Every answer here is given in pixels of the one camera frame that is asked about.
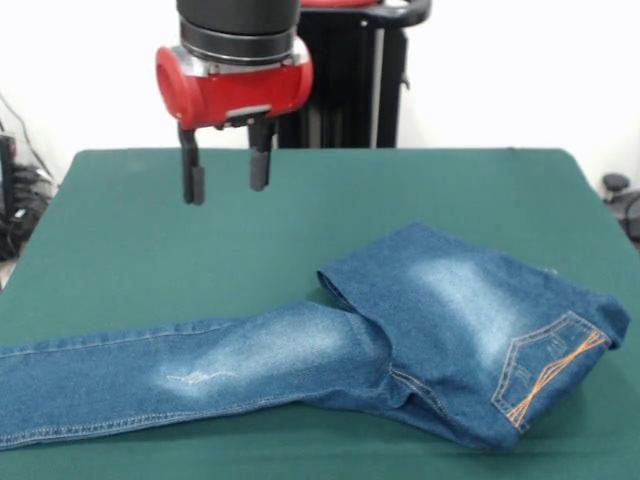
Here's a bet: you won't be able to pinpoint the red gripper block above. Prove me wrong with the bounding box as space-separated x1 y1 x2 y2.
154 42 315 206

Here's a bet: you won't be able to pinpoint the blue denim jeans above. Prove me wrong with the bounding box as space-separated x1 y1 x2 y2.
0 222 632 453

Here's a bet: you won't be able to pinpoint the dark green table cloth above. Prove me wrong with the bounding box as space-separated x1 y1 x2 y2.
0 147 640 480

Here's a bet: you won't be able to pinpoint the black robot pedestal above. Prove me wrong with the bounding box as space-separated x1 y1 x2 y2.
277 0 432 150

